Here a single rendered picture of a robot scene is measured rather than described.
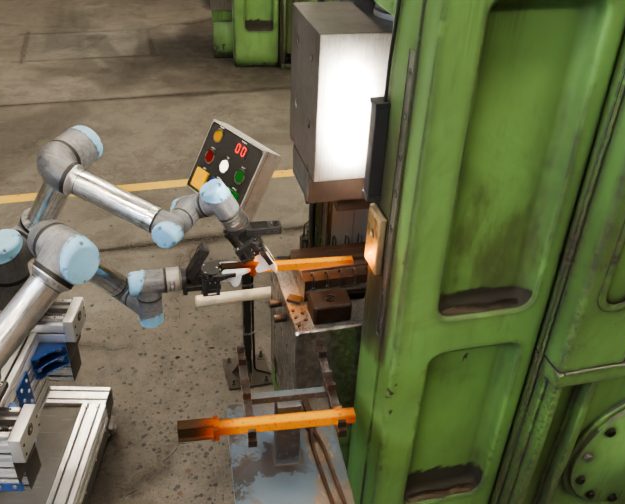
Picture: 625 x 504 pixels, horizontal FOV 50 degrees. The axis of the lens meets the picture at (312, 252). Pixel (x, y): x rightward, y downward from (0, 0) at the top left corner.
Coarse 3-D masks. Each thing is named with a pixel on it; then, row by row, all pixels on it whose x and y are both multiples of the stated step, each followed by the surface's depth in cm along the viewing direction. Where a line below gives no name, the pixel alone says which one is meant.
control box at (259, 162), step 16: (224, 128) 253; (208, 144) 258; (224, 144) 252; (256, 144) 242; (240, 160) 245; (256, 160) 239; (272, 160) 241; (192, 176) 262; (208, 176) 255; (224, 176) 249; (256, 176) 239; (240, 192) 242; (256, 192) 243; (256, 208) 247
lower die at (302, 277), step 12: (300, 252) 224; (312, 252) 225; (324, 252) 223; (336, 252) 223; (348, 252) 224; (360, 252) 224; (348, 264) 216; (360, 264) 217; (300, 276) 214; (324, 276) 212; (336, 276) 212; (348, 276) 212; (360, 276) 213; (300, 288) 216
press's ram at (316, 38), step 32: (320, 32) 163; (352, 32) 164; (384, 32) 166; (320, 64) 166; (352, 64) 168; (384, 64) 170; (320, 96) 171; (352, 96) 173; (320, 128) 176; (352, 128) 178; (320, 160) 181; (352, 160) 183
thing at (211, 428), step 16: (256, 416) 158; (272, 416) 158; (288, 416) 158; (304, 416) 158; (320, 416) 158; (336, 416) 158; (352, 416) 159; (192, 432) 154; (208, 432) 155; (224, 432) 155; (240, 432) 156
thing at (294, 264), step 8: (336, 256) 218; (344, 256) 218; (224, 264) 208; (232, 264) 208; (240, 264) 209; (248, 264) 209; (256, 264) 210; (280, 264) 211; (288, 264) 212; (296, 264) 212; (304, 264) 213; (312, 264) 214; (320, 264) 215; (328, 264) 215; (336, 264) 216; (256, 272) 210
